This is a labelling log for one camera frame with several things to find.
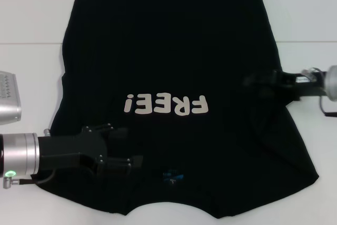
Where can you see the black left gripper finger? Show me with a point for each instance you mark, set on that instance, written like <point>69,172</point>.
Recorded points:
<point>121,162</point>
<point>118,134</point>

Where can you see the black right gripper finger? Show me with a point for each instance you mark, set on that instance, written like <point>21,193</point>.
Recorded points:
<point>269,92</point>
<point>259,78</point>

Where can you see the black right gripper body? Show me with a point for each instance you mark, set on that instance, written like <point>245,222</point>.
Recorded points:
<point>297,86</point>

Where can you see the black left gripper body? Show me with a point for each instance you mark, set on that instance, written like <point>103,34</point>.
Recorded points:
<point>68,151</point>

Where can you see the black shirt with FREE print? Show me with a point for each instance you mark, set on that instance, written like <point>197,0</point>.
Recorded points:
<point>168,51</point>

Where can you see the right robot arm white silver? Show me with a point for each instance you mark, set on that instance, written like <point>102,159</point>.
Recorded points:
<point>332,81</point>

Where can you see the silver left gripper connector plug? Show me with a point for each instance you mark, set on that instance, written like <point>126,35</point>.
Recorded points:
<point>47,132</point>

